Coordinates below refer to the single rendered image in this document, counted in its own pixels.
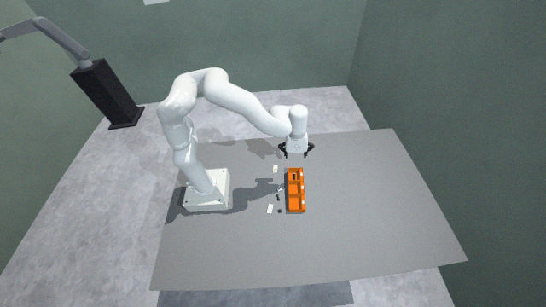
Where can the orange three-compartment bin rack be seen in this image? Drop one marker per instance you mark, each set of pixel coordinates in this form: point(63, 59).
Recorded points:
point(296, 190)

